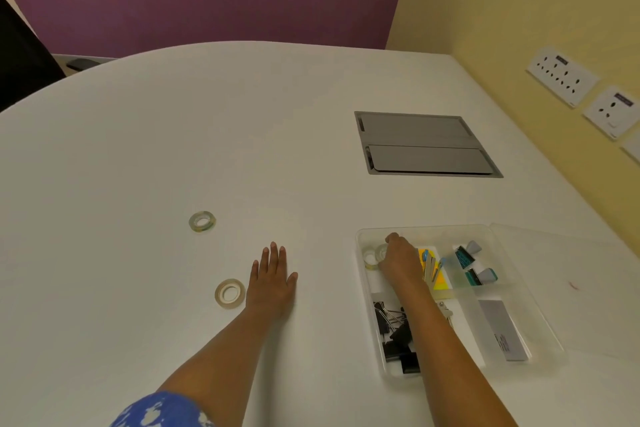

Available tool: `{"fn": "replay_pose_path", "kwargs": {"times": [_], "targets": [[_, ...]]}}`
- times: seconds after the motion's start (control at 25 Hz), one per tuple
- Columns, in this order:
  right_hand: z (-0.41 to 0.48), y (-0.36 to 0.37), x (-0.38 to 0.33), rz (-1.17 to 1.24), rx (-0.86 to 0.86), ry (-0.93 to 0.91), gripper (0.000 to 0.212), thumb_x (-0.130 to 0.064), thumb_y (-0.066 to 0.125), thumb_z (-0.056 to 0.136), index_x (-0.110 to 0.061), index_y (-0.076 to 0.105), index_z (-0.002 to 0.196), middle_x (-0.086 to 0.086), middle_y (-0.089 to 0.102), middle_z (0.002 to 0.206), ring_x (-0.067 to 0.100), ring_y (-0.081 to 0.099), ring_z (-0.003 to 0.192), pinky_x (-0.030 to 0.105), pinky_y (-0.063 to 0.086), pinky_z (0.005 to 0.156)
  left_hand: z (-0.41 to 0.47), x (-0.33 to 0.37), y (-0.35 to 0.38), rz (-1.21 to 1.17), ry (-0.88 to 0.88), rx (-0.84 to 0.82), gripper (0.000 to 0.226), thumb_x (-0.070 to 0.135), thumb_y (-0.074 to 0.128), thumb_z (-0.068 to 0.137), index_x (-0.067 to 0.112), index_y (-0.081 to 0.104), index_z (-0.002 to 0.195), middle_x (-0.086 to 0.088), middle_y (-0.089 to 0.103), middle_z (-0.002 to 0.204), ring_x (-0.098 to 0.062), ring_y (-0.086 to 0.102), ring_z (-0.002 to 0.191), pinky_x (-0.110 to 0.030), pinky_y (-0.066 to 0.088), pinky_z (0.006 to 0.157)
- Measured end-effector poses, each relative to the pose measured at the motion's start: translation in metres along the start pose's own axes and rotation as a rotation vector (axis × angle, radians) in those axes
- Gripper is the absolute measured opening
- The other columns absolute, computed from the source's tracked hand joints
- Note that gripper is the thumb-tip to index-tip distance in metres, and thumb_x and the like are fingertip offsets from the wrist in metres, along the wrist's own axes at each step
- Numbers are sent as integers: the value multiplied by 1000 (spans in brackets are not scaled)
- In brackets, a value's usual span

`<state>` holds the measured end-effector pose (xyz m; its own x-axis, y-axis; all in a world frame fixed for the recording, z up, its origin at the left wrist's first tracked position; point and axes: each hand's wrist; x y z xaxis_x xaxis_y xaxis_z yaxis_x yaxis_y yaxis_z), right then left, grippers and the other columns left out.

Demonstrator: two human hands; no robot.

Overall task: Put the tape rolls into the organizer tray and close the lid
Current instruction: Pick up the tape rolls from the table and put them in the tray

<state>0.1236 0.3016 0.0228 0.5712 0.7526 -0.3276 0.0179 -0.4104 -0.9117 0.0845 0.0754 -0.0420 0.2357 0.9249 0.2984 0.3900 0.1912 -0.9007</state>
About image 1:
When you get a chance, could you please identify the white card box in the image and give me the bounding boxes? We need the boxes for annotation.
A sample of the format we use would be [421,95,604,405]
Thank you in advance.
[477,299,531,363]

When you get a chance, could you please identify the person's right hand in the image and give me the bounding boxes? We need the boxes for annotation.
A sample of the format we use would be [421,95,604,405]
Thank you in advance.
[377,233,427,293]

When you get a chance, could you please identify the person's left hand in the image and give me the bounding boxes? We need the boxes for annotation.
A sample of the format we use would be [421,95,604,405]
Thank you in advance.
[244,242,299,323]

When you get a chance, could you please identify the white wall switch plate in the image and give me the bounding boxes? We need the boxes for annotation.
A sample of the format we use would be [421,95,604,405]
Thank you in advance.
[619,128,640,165]

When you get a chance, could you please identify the person's right forearm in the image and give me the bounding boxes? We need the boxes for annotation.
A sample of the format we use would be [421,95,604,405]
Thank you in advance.
[395,278,519,427]

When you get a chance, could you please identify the black office chair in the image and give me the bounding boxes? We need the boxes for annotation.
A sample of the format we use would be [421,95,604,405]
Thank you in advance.
[0,0,67,113]

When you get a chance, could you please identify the clear plastic tray lid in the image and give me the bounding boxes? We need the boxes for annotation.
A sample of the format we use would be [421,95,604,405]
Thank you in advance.
[489,223,640,368]

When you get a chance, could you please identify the wide white wall socket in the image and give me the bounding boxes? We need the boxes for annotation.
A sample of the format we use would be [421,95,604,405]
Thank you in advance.
[525,46,601,109]

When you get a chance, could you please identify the silver metal clip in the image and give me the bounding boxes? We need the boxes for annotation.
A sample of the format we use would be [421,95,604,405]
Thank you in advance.
[437,301,457,331]

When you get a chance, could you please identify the clear plastic organizer tray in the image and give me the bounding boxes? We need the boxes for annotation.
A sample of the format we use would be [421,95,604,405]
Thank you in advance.
[355,223,566,381]

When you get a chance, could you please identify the yellow sticky notes pad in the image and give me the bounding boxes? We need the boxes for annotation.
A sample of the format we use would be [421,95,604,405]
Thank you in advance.
[418,248,451,291]

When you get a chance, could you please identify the greenish clear tape roll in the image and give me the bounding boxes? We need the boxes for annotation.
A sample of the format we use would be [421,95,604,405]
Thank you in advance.
[188,211,217,234]

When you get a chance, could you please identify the grey desk cable box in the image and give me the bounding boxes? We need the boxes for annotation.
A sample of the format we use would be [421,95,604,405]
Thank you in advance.
[354,111,504,178]

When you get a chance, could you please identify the teal grey correction tape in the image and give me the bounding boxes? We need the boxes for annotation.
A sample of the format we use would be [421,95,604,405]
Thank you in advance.
[454,241,484,269]
[464,268,499,288]

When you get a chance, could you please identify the person's left forearm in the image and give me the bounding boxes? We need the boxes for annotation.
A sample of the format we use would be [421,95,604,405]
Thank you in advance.
[157,306,273,408]

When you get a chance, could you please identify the wooden craft sticks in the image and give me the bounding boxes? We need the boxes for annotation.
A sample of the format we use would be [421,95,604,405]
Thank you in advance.
[423,255,442,286]

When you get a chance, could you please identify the square white wall socket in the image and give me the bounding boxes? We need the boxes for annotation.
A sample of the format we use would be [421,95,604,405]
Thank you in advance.
[582,86,640,141]

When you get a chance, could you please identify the blue floral sleeve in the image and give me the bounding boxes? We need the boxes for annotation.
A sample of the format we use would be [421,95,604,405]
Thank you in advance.
[110,391,216,427]

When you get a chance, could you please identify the pile of black binder clips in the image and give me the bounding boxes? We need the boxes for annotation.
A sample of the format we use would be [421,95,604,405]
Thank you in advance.
[372,299,422,376]

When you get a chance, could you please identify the wide clear tape roll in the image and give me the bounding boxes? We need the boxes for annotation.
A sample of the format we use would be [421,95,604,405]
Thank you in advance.
[214,279,246,310]

